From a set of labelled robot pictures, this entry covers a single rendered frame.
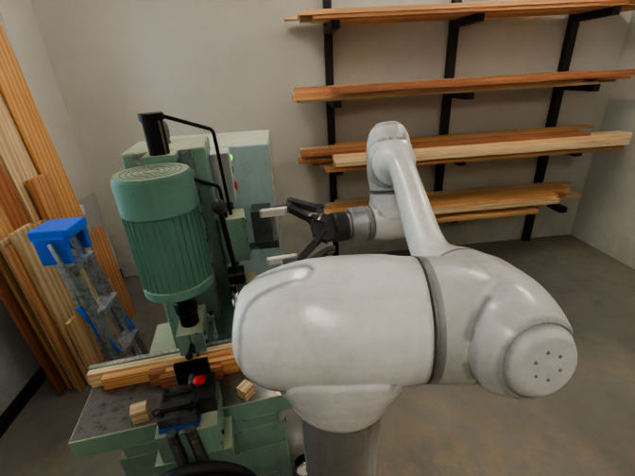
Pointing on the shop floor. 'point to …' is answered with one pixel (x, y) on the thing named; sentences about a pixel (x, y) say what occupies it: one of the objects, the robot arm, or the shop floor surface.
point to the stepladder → (56, 250)
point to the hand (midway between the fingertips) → (267, 236)
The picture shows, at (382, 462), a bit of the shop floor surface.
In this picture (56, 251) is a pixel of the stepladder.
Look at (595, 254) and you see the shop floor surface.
